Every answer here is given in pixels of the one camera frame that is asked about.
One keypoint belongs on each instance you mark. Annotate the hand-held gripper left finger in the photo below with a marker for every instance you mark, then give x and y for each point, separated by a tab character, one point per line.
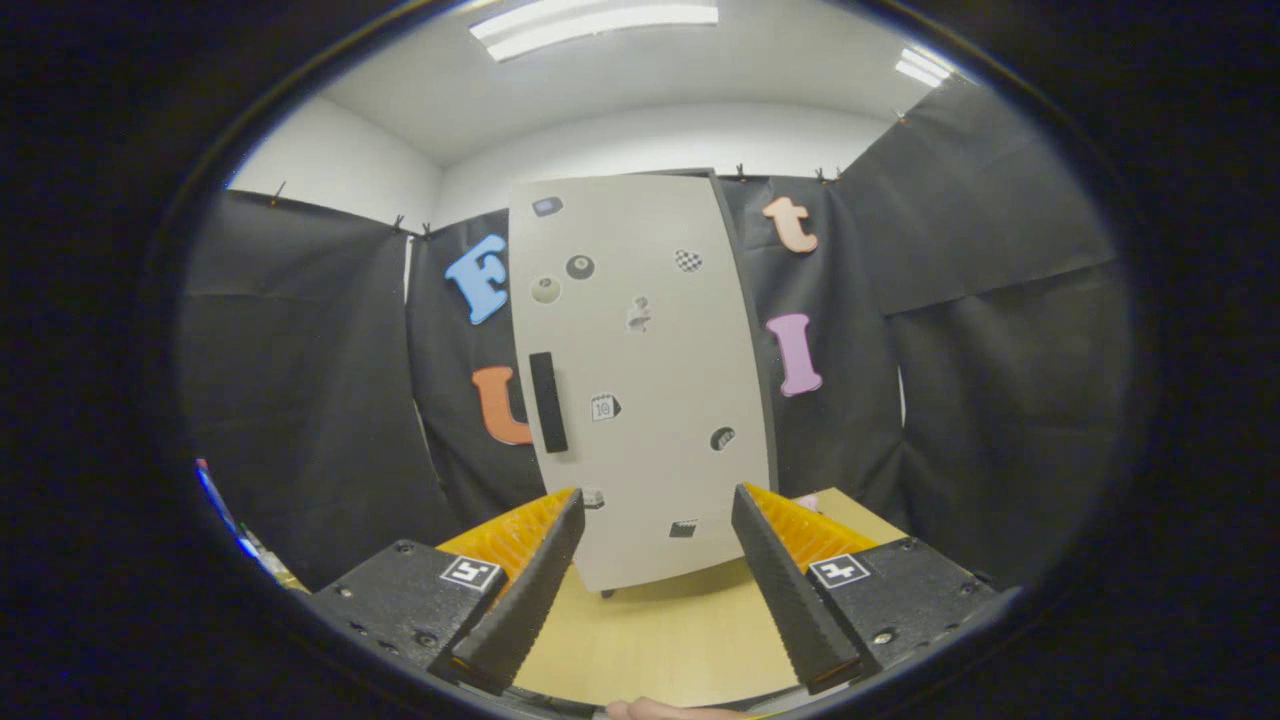
530	600

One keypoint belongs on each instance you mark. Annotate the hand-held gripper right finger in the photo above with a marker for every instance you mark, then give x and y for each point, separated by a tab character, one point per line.
785	600

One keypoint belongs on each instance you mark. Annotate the light grey shoe cabinet door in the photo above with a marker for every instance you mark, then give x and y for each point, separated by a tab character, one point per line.
650	360

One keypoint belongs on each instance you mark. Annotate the grey shoe cabinet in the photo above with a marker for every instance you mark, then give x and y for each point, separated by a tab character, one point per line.
757	320

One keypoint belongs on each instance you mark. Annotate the green pink plush toy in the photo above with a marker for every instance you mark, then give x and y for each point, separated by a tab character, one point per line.
806	502

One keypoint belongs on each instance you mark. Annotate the blue white cluttered items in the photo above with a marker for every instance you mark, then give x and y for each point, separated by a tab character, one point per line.
245	540

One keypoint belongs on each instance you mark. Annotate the black backdrop cloth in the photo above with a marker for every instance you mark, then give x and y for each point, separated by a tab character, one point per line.
300	400

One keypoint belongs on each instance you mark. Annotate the small ceiling light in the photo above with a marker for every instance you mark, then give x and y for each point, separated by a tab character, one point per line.
922	67

